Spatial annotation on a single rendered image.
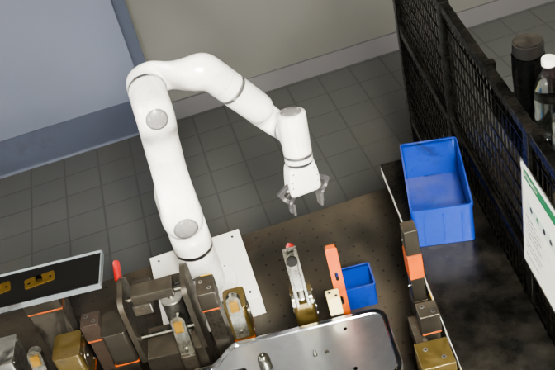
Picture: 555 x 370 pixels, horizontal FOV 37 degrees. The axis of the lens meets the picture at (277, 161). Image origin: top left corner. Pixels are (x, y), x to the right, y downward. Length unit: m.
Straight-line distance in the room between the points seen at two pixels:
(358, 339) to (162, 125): 0.73
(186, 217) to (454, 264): 0.74
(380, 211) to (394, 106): 1.82
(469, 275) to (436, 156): 0.43
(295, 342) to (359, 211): 0.88
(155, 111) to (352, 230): 1.02
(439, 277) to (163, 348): 0.76
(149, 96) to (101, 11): 2.54
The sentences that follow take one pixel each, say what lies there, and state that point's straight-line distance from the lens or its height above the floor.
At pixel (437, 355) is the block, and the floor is 1.06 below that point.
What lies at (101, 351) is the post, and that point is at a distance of 2.33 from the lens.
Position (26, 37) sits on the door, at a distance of 4.67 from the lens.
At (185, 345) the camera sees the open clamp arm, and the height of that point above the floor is 1.02.
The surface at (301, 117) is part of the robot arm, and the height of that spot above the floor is 1.33.
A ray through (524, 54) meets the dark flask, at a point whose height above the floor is 1.59.
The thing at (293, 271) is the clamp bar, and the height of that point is 1.15.
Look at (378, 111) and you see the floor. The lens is 4.64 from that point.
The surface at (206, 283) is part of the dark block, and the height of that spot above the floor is 1.12.
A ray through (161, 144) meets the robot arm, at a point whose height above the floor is 1.42.
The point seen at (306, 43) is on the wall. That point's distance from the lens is 4.97.
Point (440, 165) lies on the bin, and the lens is 2.48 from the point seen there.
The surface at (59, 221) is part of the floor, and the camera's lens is 4.56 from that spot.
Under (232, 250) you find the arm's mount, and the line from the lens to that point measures 2.75.
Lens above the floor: 2.61
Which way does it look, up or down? 36 degrees down
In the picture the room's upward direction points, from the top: 15 degrees counter-clockwise
